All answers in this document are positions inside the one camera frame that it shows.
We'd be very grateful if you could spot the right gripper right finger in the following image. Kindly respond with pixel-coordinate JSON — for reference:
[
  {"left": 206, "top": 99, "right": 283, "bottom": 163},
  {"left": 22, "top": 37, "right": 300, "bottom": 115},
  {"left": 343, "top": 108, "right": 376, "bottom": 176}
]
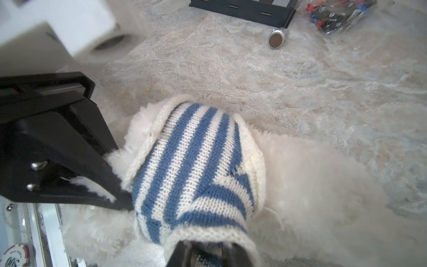
[{"left": 222, "top": 242, "right": 253, "bottom": 267}]

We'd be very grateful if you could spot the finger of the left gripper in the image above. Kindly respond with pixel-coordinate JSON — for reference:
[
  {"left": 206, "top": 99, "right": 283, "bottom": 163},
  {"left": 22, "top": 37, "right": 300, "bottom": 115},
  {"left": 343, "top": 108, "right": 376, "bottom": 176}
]
[
  {"left": 1, "top": 96, "right": 133, "bottom": 210},
  {"left": 1, "top": 72, "right": 95, "bottom": 125}
]

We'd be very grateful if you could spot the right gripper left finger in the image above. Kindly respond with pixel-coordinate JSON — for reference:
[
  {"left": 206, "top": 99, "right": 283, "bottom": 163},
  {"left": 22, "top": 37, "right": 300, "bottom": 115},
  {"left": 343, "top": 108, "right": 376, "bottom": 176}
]
[{"left": 166, "top": 240, "right": 197, "bottom": 267}]

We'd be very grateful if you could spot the blue white striped shirt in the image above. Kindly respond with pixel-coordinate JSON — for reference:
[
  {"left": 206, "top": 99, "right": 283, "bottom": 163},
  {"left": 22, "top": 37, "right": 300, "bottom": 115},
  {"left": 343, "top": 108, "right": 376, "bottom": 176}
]
[{"left": 120, "top": 95, "right": 266, "bottom": 267}]

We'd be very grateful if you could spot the white teddy bear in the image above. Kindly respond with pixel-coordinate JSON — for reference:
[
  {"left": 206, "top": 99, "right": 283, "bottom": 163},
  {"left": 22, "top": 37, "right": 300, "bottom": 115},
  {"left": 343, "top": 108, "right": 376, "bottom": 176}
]
[{"left": 61, "top": 118, "right": 427, "bottom": 267}]

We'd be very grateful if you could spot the round white knob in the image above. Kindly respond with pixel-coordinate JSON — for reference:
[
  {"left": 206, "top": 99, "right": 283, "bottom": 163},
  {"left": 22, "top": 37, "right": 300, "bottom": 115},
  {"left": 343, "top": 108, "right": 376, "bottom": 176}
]
[{"left": 1, "top": 244, "right": 30, "bottom": 267}]

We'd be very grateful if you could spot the small metal cylinder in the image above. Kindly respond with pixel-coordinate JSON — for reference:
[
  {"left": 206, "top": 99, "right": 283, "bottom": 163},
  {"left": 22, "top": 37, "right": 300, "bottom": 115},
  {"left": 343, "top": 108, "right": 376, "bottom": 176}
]
[{"left": 268, "top": 28, "right": 289, "bottom": 50}]

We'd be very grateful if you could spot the black white chessboard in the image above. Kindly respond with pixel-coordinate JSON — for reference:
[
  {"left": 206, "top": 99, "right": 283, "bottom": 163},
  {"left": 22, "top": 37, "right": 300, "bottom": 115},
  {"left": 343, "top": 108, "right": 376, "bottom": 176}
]
[{"left": 189, "top": 0, "right": 298, "bottom": 28}]

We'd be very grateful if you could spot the bag of colourful small pieces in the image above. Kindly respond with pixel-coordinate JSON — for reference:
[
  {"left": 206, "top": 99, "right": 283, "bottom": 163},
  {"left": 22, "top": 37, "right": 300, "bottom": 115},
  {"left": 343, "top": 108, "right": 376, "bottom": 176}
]
[{"left": 305, "top": 0, "right": 378, "bottom": 34}]

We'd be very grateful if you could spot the aluminium front rail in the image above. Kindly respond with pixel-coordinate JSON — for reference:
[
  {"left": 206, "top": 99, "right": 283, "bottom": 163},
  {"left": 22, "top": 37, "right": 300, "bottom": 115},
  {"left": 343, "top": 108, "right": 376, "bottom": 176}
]
[{"left": 0, "top": 196, "right": 87, "bottom": 267}]

